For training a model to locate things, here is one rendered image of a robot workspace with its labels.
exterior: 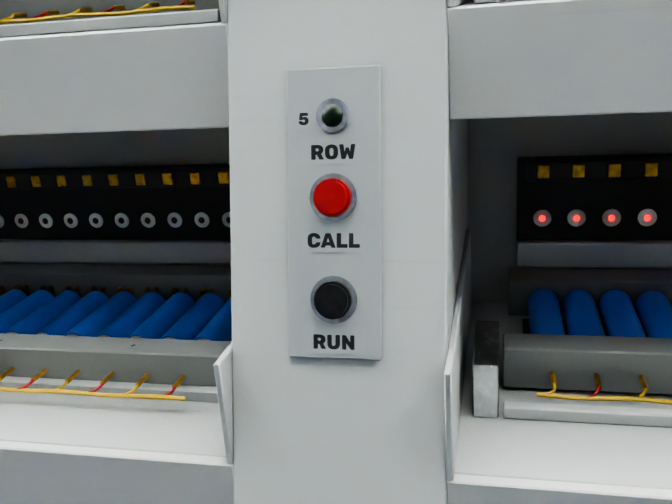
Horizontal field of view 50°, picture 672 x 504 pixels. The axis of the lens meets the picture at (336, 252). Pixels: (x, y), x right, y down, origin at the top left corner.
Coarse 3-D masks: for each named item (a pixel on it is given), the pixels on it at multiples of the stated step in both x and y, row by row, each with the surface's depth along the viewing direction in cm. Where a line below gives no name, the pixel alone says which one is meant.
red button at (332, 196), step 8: (320, 184) 30; (328, 184) 30; (336, 184) 30; (344, 184) 30; (320, 192) 30; (328, 192) 30; (336, 192) 30; (344, 192) 30; (320, 200) 30; (328, 200) 30; (336, 200) 30; (344, 200) 30; (320, 208) 30; (328, 208) 30; (336, 208) 30; (344, 208) 30
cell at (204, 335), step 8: (224, 312) 43; (216, 320) 42; (224, 320) 42; (208, 328) 41; (216, 328) 41; (224, 328) 42; (200, 336) 40; (208, 336) 40; (216, 336) 41; (224, 336) 41
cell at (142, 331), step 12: (168, 300) 46; (180, 300) 46; (192, 300) 47; (156, 312) 44; (168, 312) 44; (180, 312) 45; (144, 324) 42; (156, 324) 43; (168, 324) 43; (132, 336) 41; (144, 336) 41; (156, 336) 42
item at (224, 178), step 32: (0, 192) 53; (32, 192) 53; (64, 192) 52; (96, 192) 51; (128, 192) 51; (160, 192) 50; (192, 192) 50; (224, 192) 49; (32, 224) 53; (64, 224) 53; (128, 224) 52; (160, 224) 51; (192, 224) 51
